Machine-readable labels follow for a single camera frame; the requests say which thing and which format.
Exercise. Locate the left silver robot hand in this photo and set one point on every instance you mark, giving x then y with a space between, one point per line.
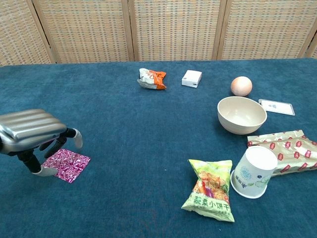
29 129

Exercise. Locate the magenta patterned packet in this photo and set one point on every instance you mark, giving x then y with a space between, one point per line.
71 163

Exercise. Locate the blue carpet table cover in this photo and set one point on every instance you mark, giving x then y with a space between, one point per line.
111 99

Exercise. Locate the woven rattan screen panel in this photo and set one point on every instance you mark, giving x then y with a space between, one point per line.
175 29
267 29
314 49
86 29
19 32

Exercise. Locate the orange white snack bag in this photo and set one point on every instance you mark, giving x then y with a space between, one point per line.
151 79

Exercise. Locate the small white box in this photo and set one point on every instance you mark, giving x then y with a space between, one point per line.
191 78

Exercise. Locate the green vegetable biscuit bag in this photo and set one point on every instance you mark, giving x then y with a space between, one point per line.
210 188

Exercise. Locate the beige bowl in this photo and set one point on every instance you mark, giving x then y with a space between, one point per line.
241 116

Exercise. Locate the peach coloured ball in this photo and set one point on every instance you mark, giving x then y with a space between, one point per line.
241 86

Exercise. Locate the white paper cup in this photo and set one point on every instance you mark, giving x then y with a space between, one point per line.
252 173

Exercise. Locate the white badge card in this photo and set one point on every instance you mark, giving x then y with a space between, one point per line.
280 107

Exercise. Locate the gold red snack bag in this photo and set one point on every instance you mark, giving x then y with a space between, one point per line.
294 151

